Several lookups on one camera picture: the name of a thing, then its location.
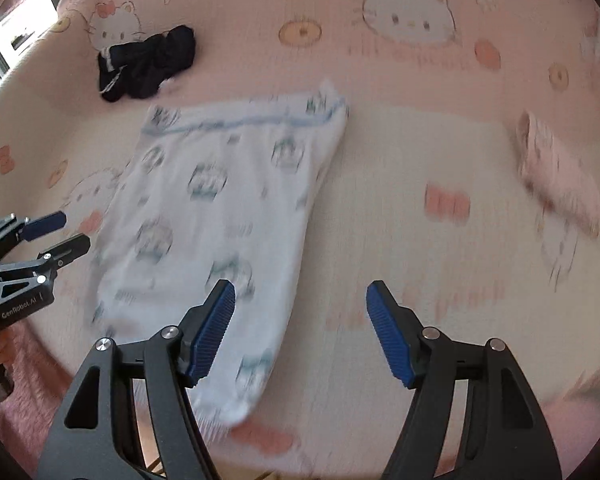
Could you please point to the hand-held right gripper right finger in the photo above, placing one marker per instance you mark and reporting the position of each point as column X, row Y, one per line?
column 387, row 330

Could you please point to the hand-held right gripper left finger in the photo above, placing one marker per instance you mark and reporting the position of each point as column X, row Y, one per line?
column 210, row 330

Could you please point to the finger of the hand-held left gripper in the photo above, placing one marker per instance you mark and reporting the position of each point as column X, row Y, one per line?
column 45, row 222
column 70, row 247

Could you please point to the white cartoon print pants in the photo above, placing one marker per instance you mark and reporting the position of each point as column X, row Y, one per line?
column 205, row 200

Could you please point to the pink fluffy blanket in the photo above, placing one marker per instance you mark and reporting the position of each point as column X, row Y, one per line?
column 35, row 385

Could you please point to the pink cat print bed sheet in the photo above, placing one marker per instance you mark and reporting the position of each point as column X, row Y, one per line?
column 405, row 185

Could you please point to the dark navy cloth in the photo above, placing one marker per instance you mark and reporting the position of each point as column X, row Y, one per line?
column 150, row 60

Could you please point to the window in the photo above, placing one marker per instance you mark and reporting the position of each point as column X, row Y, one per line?
column 15, row 25

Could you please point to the folded pink cloth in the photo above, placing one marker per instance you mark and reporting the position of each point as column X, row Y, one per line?
column 560, row 180

